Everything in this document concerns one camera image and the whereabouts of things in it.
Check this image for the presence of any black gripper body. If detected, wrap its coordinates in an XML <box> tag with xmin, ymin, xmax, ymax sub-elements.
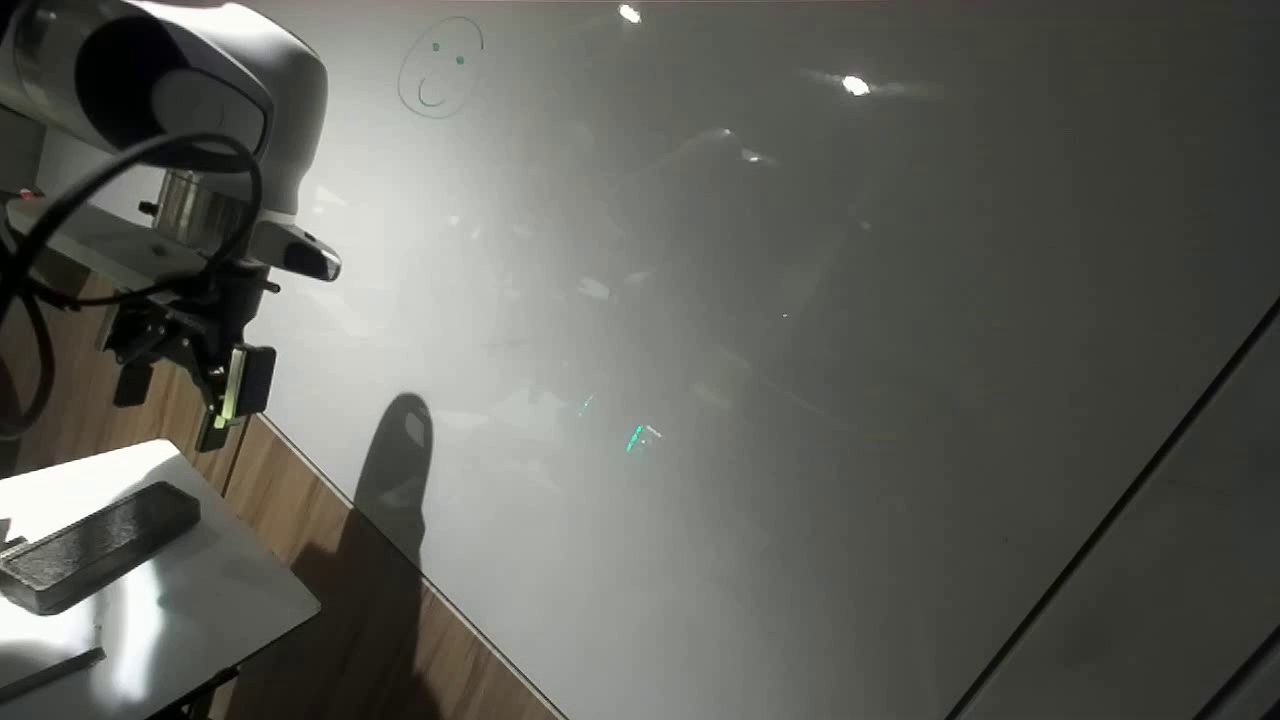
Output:
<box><xmin>110</xmin><ymin>259</ymin><xmax>279</xmax><ymax>363</ymax></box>

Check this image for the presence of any black Expo board duster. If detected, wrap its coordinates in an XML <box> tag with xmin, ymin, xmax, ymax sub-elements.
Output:
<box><xmin>0</xmin><ymin>481</ymin><xmax>205</xmax><ymax>617</ymax></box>

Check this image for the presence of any large white whiteboard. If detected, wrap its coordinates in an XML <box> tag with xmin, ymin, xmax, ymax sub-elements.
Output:
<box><xmin>33</xmin><ymin>0</ymin><xmax>1280</xmax><ymax>720</ymax></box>

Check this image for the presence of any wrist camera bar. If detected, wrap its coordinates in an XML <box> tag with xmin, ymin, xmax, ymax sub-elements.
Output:
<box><xmin>53</xmin><ymin>195</ymin><xmax>344</xmax><ymax>289</ymax></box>

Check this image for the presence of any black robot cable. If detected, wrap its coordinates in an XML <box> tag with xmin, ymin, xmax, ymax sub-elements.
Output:
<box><xmin>0</xmin><ymin>127</ymin><xmax>273</xmax><ymax>444</ymax></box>

